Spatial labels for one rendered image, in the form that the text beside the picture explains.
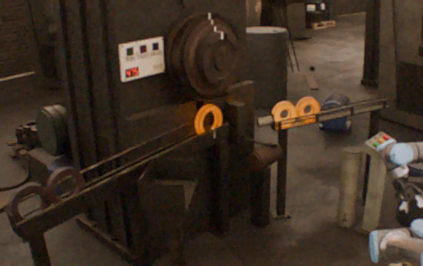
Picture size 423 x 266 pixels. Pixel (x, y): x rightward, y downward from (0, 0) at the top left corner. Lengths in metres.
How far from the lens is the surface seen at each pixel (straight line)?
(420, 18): 4.56
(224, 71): 2.35
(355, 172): 2.74
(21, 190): 1.91
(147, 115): 2.26
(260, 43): 5.04
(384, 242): 2.05
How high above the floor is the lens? 1.55
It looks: 20 degrees down
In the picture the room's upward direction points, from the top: 2 degrees counter-clockwise
